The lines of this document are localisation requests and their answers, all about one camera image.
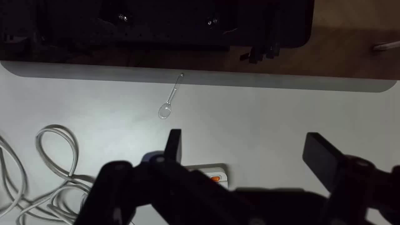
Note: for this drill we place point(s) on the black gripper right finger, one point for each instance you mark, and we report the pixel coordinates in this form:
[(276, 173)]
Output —
[(322, 156)]

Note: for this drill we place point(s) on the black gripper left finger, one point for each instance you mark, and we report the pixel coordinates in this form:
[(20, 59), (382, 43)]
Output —
[(172, 145)]

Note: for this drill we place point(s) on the white power strip orange switches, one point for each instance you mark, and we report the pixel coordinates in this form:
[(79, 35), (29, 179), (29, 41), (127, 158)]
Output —
[(210, 171)]

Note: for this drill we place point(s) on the clear plastic spoon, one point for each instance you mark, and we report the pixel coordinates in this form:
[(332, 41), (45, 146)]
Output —
[(165, 110)]

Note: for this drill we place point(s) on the black equipment stand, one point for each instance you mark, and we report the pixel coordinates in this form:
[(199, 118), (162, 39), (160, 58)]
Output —
[(157, 20)]

